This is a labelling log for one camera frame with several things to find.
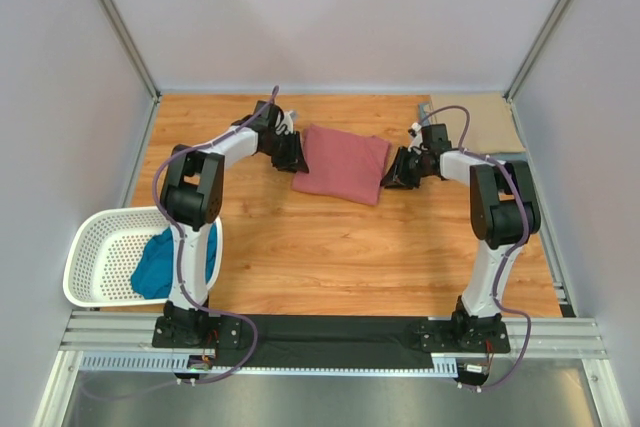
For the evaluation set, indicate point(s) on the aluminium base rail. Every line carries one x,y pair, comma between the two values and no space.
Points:
122,341

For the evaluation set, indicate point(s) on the pink t shirt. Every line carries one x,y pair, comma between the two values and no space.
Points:
342,165

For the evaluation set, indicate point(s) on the blue t shirt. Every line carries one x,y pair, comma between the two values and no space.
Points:
152,278

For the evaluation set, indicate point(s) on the right aluminium frame post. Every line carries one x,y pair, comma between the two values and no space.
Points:
544,35

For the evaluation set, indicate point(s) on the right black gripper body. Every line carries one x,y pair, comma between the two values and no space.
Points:
405,169

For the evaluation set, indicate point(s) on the folded beige t shirt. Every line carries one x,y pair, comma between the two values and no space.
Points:
491,129

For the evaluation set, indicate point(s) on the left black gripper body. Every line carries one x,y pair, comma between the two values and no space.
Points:
288,150

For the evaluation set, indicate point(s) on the aluminium frame post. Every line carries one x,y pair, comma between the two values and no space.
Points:
544,35
117,22

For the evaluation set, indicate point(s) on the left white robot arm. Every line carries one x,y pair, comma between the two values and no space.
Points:
188,192

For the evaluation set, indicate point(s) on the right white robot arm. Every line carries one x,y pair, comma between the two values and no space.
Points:
504,213

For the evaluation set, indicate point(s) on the folded grey-blue t shirt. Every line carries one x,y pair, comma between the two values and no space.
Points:
455,120

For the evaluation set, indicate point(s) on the left aluminium frame post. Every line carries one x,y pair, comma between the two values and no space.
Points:
117,22

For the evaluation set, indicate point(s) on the white plastic laundry basket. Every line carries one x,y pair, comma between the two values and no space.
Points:
104,254

